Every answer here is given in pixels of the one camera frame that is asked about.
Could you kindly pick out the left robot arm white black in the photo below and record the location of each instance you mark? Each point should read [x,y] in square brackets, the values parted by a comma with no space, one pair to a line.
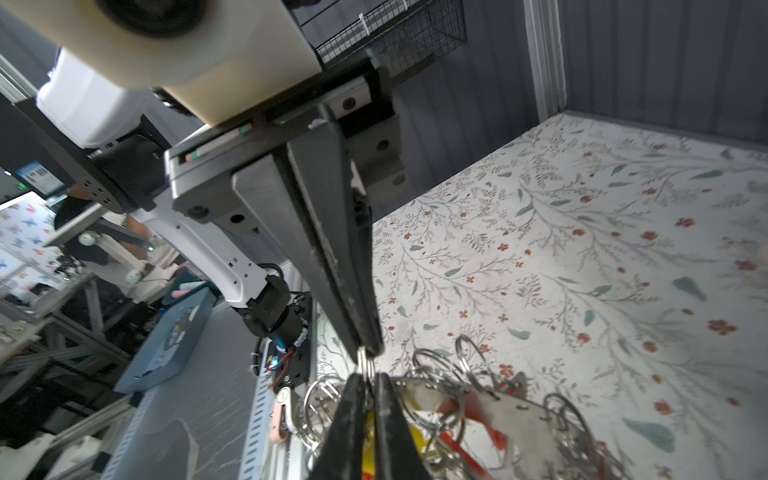
[131,178]

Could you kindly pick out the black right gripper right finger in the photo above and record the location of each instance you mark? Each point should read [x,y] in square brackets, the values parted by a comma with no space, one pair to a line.
[396,455]

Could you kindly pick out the black wire basket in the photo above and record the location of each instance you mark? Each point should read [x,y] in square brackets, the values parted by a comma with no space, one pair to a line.
[405,36]

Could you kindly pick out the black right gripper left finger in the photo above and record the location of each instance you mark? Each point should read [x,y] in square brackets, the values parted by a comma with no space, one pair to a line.
[342,451]

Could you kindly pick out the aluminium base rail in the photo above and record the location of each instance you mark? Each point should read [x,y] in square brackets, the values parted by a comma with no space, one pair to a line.
[262,459]

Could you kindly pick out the floral table mat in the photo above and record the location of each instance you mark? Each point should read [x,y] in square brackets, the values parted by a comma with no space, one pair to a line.
[623,268]

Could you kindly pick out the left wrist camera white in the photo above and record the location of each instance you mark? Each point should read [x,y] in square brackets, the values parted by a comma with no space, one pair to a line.
[217,58]

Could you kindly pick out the metal keyring with coloured keys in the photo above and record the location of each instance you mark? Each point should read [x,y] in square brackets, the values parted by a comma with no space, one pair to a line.
[467,422]

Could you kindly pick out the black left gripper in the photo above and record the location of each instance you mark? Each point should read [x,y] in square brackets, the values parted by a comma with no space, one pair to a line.
[307,166]

